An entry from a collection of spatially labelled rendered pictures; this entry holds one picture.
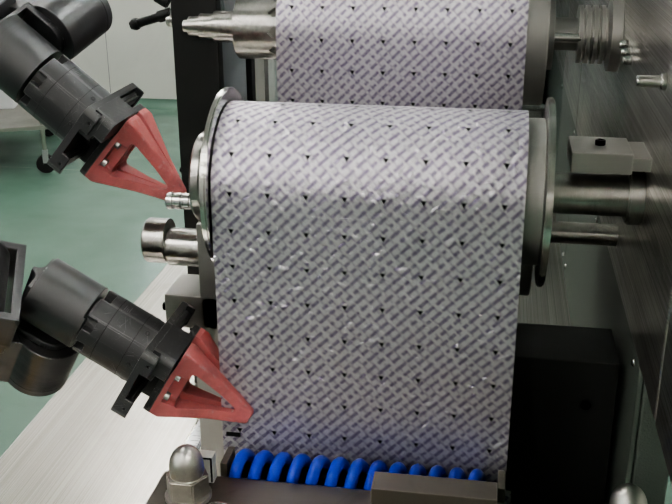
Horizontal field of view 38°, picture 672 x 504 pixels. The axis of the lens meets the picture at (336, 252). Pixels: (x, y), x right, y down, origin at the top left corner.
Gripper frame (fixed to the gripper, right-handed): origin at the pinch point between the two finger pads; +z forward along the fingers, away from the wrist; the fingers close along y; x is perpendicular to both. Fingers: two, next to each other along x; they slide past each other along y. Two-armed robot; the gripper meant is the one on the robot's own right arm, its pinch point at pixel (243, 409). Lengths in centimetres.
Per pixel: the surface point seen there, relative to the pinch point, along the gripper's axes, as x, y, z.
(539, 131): 31.7, -3.9, 7.6
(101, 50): -180, -556, -177
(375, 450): 3.3, 0.2, 10.9
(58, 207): -183, -345, -106
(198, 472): -1.9, 7.6, -0.7
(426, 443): 6.4, 0.2, 14.0
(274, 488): -1.5, 5.0, 5.2
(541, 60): 33.6, -24.1, 7.2
